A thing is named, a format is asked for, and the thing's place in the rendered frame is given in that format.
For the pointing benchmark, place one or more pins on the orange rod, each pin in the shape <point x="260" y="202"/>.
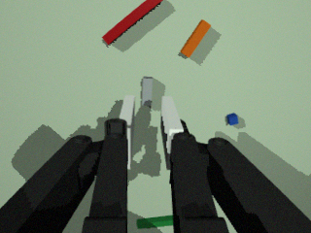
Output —
<point x="195" y="38"/>

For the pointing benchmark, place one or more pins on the small blue cube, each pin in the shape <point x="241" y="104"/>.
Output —
<point x="232" y="119"/>

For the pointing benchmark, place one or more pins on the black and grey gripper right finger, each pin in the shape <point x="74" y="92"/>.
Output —
<point x="250" y="201"/>

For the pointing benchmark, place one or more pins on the red rod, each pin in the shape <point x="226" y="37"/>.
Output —
<point x="124" y="24"/>

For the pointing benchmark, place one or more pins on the green rod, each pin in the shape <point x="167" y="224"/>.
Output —
<point x="154" y="222"/>

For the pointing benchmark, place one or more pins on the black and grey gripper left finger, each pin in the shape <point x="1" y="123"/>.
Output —
<point x="47" y="201"/>

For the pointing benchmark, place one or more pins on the grey rod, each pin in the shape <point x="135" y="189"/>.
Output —
<point x="147" y="91"/>

